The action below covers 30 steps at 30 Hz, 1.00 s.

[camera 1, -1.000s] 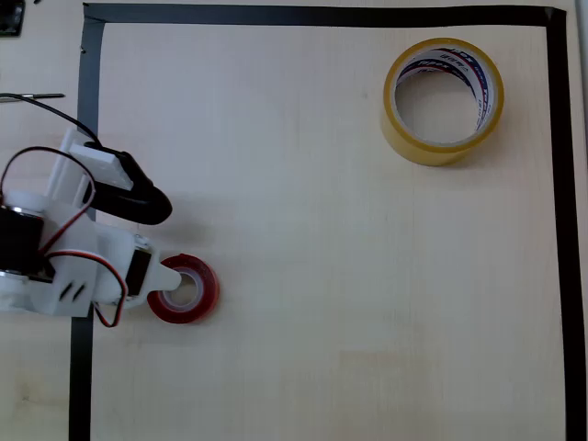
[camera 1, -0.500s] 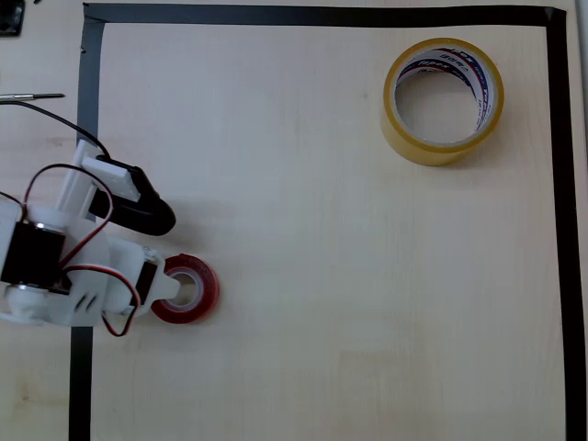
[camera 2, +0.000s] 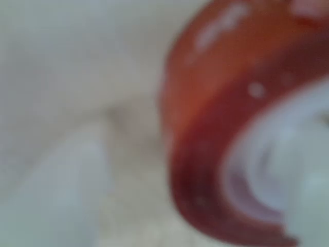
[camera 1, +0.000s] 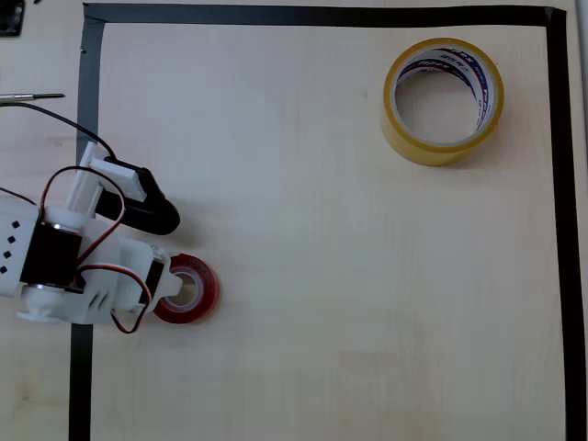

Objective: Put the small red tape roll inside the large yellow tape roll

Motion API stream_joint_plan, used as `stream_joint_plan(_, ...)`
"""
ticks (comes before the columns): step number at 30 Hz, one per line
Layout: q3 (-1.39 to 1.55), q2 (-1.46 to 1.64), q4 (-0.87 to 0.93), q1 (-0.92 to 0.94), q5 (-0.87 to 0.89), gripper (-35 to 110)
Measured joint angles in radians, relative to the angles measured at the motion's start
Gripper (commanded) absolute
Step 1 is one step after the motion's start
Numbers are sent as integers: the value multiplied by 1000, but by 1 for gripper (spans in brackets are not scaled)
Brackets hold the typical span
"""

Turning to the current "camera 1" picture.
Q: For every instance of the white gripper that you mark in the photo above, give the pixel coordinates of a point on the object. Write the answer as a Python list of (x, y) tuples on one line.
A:
[(153, 281)]

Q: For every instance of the small red tape roll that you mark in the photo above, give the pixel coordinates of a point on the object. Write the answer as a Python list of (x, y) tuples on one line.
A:
[(209, 285)]

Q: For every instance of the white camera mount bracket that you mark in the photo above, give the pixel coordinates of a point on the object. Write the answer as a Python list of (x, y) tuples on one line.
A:
[(119, 177)]

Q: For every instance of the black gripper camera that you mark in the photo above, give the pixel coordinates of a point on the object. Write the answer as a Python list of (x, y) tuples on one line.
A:
[(151, 216)]

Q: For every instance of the black tape strip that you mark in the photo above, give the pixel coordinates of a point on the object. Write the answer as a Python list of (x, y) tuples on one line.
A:
[(321, 16), (82, 367), (565, 229)]

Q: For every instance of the thin metal tool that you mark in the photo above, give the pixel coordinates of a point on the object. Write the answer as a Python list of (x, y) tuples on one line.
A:
[(46, 95)]

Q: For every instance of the large yellow tape roll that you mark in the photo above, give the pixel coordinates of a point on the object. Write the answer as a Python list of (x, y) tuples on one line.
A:
[(413, 151)]

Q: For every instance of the black plastic object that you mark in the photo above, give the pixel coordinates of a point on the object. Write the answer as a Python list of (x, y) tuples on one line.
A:
[(9, 18)]

